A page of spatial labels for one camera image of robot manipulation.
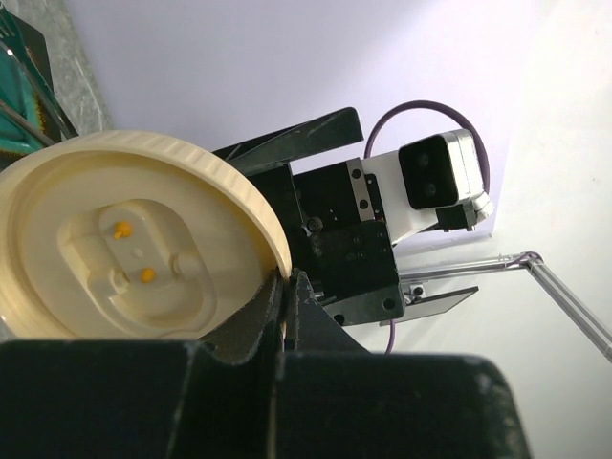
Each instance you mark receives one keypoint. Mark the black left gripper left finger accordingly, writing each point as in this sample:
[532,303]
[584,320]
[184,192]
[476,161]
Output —
[138,398]

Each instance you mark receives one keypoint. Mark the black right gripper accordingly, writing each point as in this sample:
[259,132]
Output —
[332,216]

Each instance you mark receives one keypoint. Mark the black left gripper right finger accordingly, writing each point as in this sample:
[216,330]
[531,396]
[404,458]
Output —
[334,399]

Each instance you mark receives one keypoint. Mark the cream round lid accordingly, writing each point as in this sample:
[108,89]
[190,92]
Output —
[131,235]

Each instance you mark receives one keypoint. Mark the steel serving tongs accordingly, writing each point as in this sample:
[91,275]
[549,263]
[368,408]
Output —
[27,101]

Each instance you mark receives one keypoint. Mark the teal square ceramic plate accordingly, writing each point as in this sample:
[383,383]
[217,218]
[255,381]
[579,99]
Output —
[15,31]

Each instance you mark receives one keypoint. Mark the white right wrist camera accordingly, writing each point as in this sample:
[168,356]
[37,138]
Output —
[435,182]

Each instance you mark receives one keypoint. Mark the aluminium frame rail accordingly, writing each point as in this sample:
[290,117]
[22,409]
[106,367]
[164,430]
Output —
[532,293]

